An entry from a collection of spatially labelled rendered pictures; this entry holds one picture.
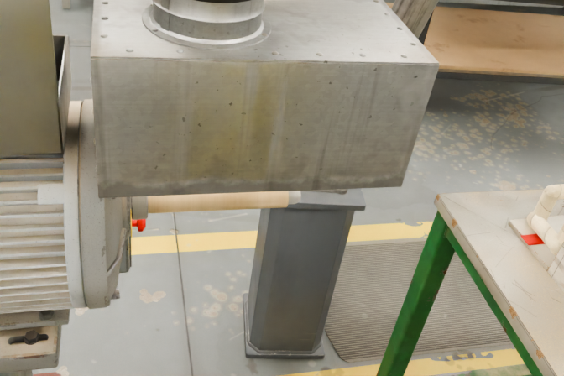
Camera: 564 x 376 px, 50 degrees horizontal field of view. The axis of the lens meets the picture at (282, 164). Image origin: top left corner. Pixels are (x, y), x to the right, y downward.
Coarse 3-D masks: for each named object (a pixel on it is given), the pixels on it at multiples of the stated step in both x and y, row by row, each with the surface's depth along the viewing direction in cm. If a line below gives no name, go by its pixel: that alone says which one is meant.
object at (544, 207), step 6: (540, 198) 129; (546, 198) 127; (552, 198) 127; (540, 204) 129; (546, 204) 128; (552, 204) 127; (534, 210) 131; (540, 210) 129; (546, 210) 128; (540, 216) 130; (546, 216) 129
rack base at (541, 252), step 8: (552, 216) 137; (560, 216) 137; (512, 224) 133; (520, 224) 133; (552, 224) 134; (560, 224) 135; (520, 232) 130; (528, 232) 131; (528, 248) 128; (536, 248) 127; (544, 248) 127; (536, 256) 126; (544, 256) 125; (552, 256) 125; (544, 264) 124
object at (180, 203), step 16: (256, 192) 78; (272, 192) 79; (288, 192) 79; (160, 208) 75; (176, 208) 76; (192, 208) 76; (208, 208) 77; (224, 208) 78; (240, 208) 78; (256, 208) 79
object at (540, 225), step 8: (528, 216) 131; (536, 216) 130; (536, 224) 129; (544, 224) 128; (536, 232) 129; (544, 232) 127; (552, 232) 126; (544, 240) 127; (552, 240) 125; (552, 248) 125
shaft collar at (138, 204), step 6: (132, 198) 74; (138, 198) 74; (144, 198) 74; (132, 204) 74; (138, 204) 74; (144, 204) 74; (132, 210) 74; (138, 210) 74; (144, 210) 74; (132, 216) 74; (138, 216) 74; (144, 216) 75
